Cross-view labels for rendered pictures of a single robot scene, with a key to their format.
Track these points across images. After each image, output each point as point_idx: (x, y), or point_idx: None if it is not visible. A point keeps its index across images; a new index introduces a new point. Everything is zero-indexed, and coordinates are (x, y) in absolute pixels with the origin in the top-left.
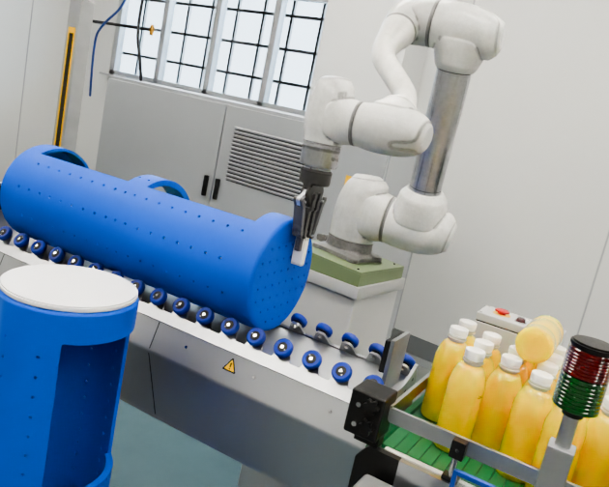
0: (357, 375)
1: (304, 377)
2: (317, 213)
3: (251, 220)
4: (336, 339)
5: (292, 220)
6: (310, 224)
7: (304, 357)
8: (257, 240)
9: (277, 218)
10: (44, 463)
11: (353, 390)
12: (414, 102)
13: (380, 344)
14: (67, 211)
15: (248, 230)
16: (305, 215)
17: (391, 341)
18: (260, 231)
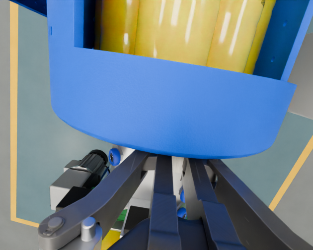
0: (149, 179)
1: (114, 148)
2: (236, 226)
3: (70, 33)
4: None
5: (146, 151)
6: (184, 193)
7: (111, 152)
8: (51, 90)
9: (112, 112)
10: (35, 12)
11: (56, 206)
12: None
13: (184, 200)
14: None
15: (53, 50)
16: (150, 204)
17: (124, 232)
18: (57, 86)
